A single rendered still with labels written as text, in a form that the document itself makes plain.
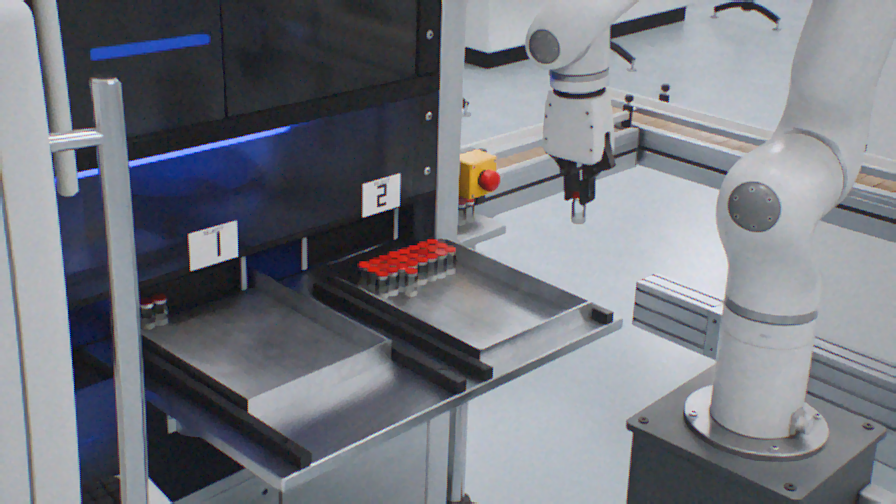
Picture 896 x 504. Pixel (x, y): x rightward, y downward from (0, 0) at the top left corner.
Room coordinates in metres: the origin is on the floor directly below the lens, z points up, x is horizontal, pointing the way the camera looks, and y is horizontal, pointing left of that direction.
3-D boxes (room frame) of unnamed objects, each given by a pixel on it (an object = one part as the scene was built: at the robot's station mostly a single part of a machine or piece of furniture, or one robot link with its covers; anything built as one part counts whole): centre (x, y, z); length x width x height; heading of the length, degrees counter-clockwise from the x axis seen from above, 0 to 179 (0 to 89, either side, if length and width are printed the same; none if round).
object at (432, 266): (1.92, 0.05, 0.90); 0.18 x 0.02 x 0.05; 135
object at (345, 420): (1.75, 0.12, 0.87); 0.70 x 0.48 x 0.02; 136
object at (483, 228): (2.22, -0.02, 0.87); 0.14 x 0.13 x 0.02; 46
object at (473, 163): (2.18, -0.04, 0.99); 0.08 x 0.07 x 0.07; 46
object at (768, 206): (1.52, -0.42, 1.16); 0.19 x 0.12 x 0.24; 146
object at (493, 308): (1.84, -0.03, 0.90); 0.34 x 0.26 x 0.04; 45
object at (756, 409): (1.55, -0.44, 0.95); 0.19 x 0.19 x 0.18
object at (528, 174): (2.48, -0.14, 0.92); 0.69 x 0.16 x 0.16; 136
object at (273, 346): (1.67, 0.29, 0.90); 0.34 x 0.26 x 0.04; 46
